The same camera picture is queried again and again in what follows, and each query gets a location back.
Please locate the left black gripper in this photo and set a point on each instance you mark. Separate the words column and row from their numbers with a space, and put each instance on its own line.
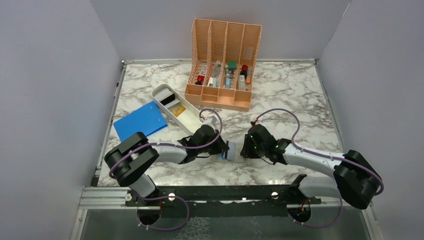
column 220, row 146

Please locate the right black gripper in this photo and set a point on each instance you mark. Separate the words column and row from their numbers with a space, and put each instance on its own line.
column 247, row 151

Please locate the beige card holder wallet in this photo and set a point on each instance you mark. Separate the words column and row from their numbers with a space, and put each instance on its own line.
column 239, row 159

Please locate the white oblong tray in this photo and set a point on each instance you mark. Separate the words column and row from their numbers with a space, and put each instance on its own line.
column 189, row 120

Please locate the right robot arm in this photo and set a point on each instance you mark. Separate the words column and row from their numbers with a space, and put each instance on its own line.
column 347, row 176

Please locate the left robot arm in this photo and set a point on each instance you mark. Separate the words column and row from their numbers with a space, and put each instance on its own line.
column 129, row 161

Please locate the gold card in tray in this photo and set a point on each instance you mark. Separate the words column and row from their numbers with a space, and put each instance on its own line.
column 177, row 109

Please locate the black card in tray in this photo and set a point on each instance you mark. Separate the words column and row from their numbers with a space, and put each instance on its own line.
column 165, row 101

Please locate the white card in tray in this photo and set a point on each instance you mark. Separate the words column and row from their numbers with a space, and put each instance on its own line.
column 163, row 94

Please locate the red capped item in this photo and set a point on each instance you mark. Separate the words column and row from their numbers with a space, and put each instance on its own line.
column 200, row 80

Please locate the blue notebook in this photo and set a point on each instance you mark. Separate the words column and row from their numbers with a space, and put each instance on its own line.
column 146, row 119

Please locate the orange marker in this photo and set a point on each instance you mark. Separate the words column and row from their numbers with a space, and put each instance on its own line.
column 249, row 76

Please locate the green capped bottle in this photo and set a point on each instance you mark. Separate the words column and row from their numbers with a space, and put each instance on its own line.
column 232, row 65

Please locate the red black bottle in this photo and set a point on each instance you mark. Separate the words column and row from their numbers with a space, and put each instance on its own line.
column 244, row 70

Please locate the peach desk organizer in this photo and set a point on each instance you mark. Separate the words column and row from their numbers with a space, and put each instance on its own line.
column 214, row 43

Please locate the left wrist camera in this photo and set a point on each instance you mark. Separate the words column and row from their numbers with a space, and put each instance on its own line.
column 211, row 120

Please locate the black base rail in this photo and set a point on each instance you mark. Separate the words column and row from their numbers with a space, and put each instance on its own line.
column 220, row 201

